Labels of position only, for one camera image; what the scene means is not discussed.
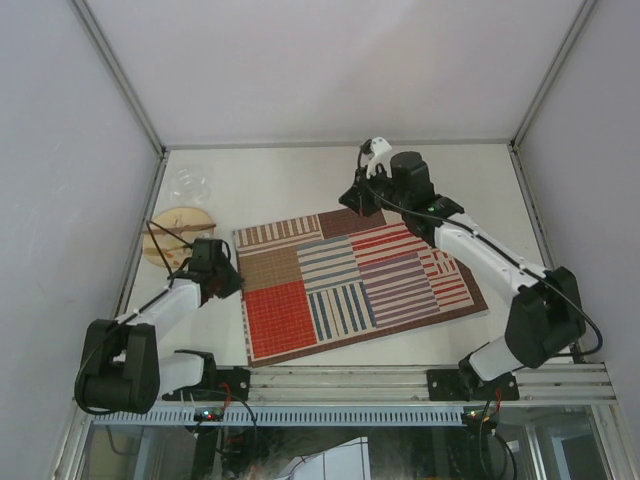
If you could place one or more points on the dark handled fork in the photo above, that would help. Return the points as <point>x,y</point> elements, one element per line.
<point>180,246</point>

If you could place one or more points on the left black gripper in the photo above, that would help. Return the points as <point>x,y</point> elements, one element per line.
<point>235,282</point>

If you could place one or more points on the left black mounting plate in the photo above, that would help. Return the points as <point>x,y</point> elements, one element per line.
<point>234,380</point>

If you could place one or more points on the black mounting plate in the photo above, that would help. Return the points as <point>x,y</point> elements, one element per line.
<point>234,380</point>
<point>445,385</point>

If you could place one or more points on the clear glass cup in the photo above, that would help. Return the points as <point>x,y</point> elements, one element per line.
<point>189,186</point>

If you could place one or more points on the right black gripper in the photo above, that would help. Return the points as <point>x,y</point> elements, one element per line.
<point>357,195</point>

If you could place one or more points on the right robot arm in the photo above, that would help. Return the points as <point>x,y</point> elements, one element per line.
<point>545,311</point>

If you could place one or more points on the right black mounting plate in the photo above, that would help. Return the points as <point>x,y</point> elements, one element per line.
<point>445,385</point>

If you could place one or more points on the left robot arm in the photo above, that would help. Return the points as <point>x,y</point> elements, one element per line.
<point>121,369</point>

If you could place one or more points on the brown wooden knife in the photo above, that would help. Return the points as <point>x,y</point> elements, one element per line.
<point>181,229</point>

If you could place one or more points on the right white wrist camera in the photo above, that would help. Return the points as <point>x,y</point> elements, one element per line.
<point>378,150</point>

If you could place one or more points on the perforated blue cable tray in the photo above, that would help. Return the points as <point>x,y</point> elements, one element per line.
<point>289,416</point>

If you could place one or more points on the patchwork striped placemat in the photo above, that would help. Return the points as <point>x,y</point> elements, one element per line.
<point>320,282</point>

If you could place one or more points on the aluminium front rail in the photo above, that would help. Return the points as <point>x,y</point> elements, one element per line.
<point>570,384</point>

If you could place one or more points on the round wooden plate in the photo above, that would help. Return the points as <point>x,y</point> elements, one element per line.
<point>154,244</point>

